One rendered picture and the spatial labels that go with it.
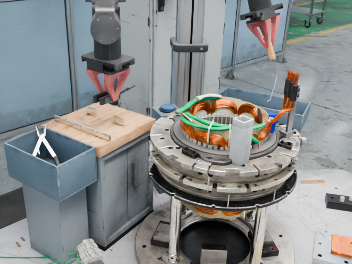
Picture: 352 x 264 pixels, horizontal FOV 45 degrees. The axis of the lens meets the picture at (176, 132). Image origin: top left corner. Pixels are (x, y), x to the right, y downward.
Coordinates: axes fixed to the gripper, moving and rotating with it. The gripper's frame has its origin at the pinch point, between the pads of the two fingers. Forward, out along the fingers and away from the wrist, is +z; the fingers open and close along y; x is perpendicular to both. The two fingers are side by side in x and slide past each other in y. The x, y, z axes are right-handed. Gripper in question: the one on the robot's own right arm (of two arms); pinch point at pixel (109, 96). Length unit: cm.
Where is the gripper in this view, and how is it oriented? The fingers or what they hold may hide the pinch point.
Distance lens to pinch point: 97.5
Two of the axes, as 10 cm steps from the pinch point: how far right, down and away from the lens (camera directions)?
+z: -0.3, 8.9, 4.5
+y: 8.3, 2.7, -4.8
